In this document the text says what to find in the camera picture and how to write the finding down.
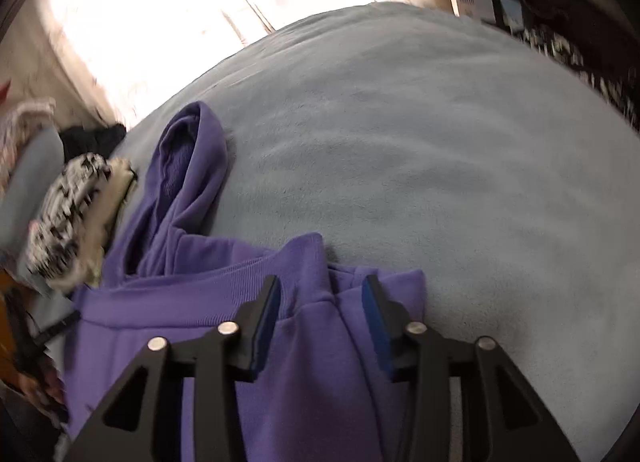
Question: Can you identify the purple zip hoodie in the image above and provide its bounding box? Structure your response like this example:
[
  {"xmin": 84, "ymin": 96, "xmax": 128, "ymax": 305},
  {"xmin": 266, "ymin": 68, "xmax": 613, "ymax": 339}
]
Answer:
[{"xmin": 64, "ymin": 102, "xmax": 425, "ymax": 461}]

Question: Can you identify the black white clothes pile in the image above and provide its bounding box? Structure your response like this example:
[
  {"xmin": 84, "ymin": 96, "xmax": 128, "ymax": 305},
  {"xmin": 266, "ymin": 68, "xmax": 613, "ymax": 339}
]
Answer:
[{"xmin": 512, "ymin": 26, "xmax": 639, "ymax": 131}]

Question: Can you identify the cream folded garment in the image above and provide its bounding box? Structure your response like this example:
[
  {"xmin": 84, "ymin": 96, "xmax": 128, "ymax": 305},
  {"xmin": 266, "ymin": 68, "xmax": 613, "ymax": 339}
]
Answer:
[{"xmin": 48, "ymin": 157, "xmax": 137, "ymax": 293}]

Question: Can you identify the black white patterned folded garment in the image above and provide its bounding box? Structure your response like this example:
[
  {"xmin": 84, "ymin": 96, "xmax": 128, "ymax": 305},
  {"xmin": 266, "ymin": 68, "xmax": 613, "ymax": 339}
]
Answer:
[{"xmin": 26, "ymin": 153, "xmax": 112, "ymax": 279}]

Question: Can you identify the black fuzzy garment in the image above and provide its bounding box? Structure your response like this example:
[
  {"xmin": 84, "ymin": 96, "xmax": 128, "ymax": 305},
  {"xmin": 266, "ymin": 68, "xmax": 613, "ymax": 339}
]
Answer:
[{"xmin": 58, "ymin": 124, "xmax": 127, "ymax": 163}]

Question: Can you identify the blue-grey bed blanket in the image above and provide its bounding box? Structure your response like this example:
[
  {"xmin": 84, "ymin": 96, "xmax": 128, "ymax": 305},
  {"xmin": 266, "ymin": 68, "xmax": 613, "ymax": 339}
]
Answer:
[{"xmin": 113, "ymin": 3, "xmax": 639, "ymax": 461}]

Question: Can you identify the pink white folded blanket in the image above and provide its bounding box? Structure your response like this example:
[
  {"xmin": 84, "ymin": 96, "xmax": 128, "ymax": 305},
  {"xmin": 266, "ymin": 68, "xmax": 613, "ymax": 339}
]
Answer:
[{"xmin": 1, "ymin": 98, "xmax": 56, "ymax": 195}]

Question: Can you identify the white cardboard box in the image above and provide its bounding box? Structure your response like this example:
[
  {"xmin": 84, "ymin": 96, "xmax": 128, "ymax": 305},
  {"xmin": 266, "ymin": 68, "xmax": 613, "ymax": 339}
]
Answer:
[{"xmin": 454, "ymin": 0, "xmax": 496, "ymax": 24}]

